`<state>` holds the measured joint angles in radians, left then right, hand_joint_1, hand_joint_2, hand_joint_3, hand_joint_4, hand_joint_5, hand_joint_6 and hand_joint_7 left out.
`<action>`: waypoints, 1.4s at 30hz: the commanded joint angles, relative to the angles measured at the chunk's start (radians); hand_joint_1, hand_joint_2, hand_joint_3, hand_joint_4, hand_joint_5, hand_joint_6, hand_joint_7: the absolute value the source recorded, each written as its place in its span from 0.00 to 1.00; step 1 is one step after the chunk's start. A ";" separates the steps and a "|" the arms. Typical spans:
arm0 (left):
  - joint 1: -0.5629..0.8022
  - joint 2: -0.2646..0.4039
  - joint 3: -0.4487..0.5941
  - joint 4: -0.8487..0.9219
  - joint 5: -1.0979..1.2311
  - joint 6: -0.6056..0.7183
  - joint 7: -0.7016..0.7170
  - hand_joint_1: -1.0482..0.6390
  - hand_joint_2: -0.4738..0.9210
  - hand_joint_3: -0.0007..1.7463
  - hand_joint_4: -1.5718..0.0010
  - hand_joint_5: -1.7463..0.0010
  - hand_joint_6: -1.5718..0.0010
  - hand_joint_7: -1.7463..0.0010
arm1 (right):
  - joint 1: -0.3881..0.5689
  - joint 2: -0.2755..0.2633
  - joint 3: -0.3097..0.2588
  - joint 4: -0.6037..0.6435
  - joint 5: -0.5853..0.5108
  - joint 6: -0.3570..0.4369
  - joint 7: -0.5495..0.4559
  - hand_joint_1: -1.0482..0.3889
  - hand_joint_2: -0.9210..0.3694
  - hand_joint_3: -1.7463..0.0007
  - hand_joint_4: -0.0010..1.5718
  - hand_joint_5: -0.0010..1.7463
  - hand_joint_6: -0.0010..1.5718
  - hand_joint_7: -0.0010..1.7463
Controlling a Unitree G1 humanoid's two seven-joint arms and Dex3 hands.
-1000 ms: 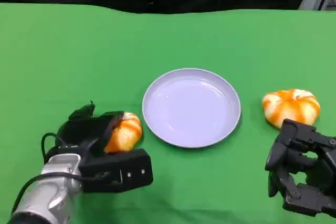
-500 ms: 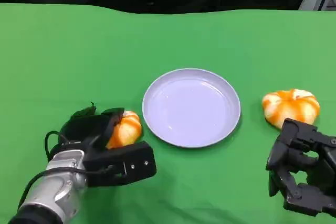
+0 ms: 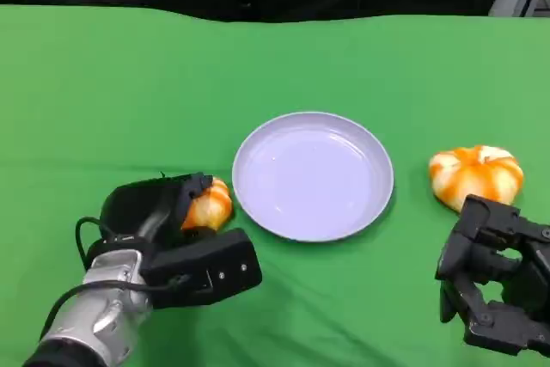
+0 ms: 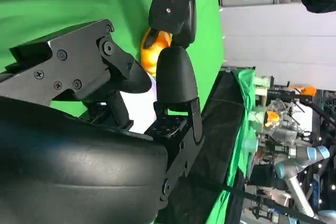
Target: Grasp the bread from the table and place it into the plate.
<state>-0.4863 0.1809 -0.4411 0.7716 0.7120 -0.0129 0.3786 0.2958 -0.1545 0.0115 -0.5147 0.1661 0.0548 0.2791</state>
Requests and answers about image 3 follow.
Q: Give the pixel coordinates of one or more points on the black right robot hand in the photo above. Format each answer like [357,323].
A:
[507,281]

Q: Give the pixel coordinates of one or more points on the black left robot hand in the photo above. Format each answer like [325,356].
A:
[137,208]

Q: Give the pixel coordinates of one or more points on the orange white toy bread roll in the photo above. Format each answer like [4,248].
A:
[210,208]
[477,178]

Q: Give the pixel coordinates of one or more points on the green table cloth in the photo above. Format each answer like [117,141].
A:
[129,105]

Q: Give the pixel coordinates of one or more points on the lilac plate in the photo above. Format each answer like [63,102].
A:
[313,178]

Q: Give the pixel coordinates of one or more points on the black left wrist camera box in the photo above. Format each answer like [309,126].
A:
[206,270]

